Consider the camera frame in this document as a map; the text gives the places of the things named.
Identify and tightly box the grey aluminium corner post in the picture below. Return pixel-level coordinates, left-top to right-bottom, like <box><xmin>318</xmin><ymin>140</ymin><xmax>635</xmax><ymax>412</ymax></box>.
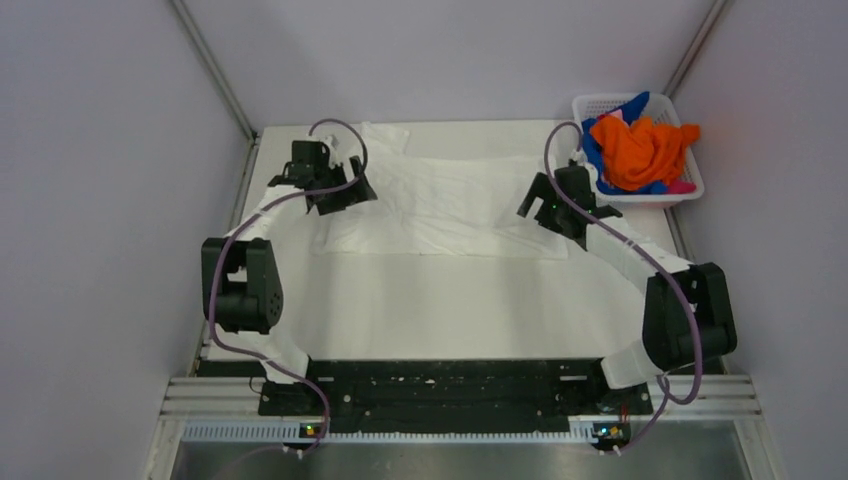
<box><xmin>662</xmin><ymin>0</ymin><xmax>734</xmax><ymax>98</ymax></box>
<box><xmin>166</xmin><ymin>0</ymin><xmax>258</xmax><ymax>142</ymax></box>

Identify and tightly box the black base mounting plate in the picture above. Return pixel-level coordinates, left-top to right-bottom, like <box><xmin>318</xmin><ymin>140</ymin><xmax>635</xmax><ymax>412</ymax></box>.
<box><xmin>195</xmin><ymin>357</ymin><xmax>723</xmax><ymax>435</ymax></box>

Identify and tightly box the pink garment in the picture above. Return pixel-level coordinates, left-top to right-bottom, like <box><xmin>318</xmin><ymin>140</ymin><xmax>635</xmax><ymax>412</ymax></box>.
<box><xmin>666</xmin><ymin>179</ymin><xmax>697</xmax><ymax>195</ymax></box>

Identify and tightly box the blue t shirt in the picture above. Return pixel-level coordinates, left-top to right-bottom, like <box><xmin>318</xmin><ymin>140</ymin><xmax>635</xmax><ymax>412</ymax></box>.
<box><xmin>580</xmin><ymin>91</ymin><xmax>668</xmax><ymax>195</ymax></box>

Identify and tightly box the white plastic laundry basket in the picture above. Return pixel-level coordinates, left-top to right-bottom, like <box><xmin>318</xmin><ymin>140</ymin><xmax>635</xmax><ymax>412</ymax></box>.
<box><xmin>572</xmin><ymin>91</ymin><xmax>705</xmax><ymax>208</ymax></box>

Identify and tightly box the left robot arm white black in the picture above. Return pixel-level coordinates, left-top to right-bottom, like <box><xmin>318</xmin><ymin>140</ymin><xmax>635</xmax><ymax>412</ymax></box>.
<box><xmin>201</xmin><ymin>136</ymin><xmax>376</xmax><ymax>414</ymax></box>

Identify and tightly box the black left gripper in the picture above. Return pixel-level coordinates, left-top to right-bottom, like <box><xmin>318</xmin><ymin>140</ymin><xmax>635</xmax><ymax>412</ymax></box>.
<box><xmin>314</xmin><ymin>155</ymin><xmax>375</xmax><ymax>214</ymax></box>

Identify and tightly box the orange t shirt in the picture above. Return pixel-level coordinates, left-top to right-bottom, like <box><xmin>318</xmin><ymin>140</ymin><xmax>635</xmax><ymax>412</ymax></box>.
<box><xmin>590</xmin><ymin>116</ymin><xmax>701</xmax><ymax>191</ymax></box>

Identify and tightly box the grey slotted cable duct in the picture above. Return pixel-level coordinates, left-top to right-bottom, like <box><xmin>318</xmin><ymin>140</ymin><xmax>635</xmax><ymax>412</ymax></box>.
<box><xmin>182</xmin><ymin>420</ymin><xmax>627</xmax><ymax>446</ymax></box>

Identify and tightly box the grey aluminium corner post left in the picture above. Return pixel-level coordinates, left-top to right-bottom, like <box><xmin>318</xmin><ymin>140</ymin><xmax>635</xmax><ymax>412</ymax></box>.
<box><xmin>166</xmin><ymin>0</ymin><xmax>258</xmax><ymax>142</ymax></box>

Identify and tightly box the aluminium rail frame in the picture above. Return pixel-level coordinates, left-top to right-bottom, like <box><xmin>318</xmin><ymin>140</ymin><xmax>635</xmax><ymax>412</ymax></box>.
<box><xmin>160</xmin><ymin>375</ymin><xmax>763</xmax><ymax>421</ymax></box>

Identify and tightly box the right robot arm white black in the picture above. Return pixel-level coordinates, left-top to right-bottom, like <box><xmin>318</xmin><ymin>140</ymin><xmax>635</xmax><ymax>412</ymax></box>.
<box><xmin>517</xmin><ymin>164</ymin><xmax>738</xmax><ymax>412</ymax></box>

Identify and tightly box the white t shirt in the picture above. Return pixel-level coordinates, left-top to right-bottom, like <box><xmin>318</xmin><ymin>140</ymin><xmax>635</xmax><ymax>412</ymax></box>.
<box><xmin>311</xmin><ymin>122</ymin><xmax>569</xmax><ymax>261</ymax></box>

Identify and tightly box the grey aluminium corner post right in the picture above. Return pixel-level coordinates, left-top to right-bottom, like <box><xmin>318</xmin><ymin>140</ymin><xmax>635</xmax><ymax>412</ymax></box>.
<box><xmin>662</xmin><ymin>0</ymin><xmax>734</xmax><ymax>98</ymax></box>

